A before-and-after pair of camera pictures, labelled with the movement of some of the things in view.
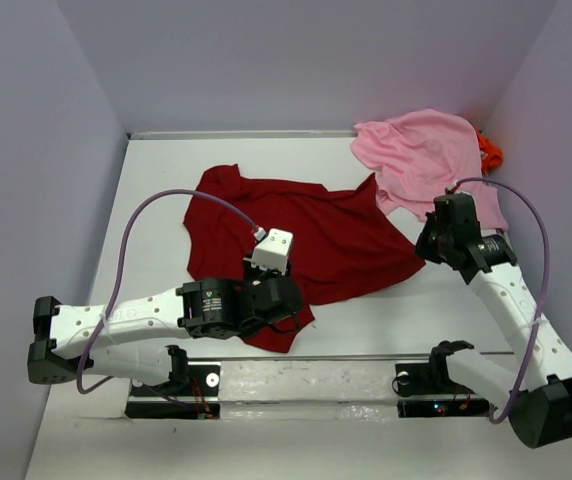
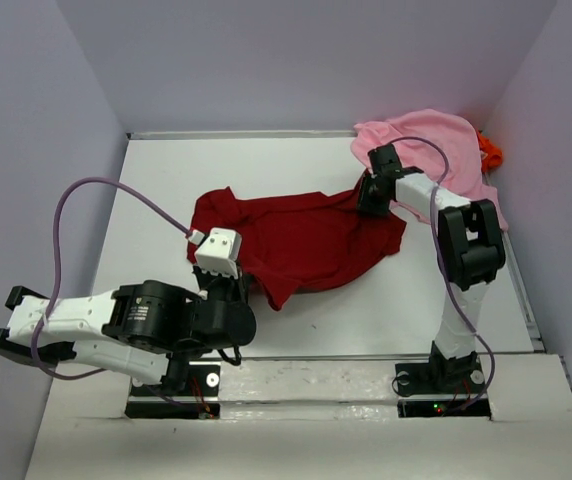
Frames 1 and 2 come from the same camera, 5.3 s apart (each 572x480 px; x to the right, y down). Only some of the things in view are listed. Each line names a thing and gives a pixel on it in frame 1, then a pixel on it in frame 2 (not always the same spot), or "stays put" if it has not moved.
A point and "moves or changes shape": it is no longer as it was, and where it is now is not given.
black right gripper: (422, 249) to (364, 200)
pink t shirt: (419, 156) stays put
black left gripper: (250, 271) to (235, 286)
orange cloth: (490, 155) stays put
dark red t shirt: (343, 239) moves or changes shape
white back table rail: (241, 133) stays put
